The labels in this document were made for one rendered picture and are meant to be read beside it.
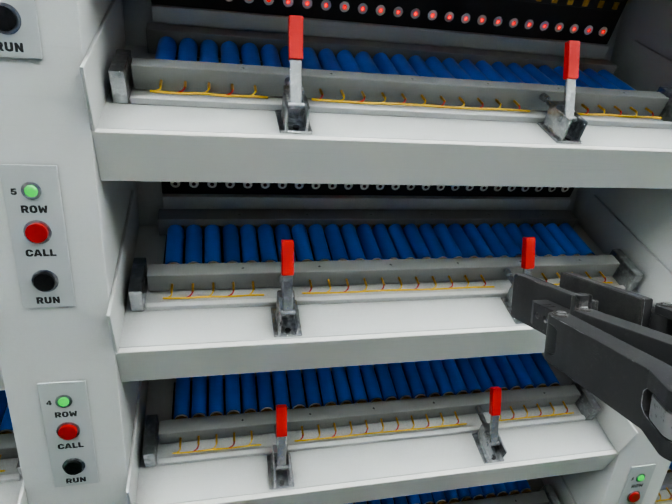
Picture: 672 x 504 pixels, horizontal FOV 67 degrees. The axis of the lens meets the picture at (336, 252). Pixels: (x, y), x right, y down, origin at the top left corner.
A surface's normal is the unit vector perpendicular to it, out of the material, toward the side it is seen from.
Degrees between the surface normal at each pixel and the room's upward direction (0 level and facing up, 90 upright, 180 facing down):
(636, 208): 90
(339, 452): 19
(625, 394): 91
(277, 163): 109
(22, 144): 90
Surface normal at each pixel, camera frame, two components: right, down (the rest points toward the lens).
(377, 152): 0.18, 0.65
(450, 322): 0.14, -0.76
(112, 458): 0.22, 0.37
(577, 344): -0.99, 0.00
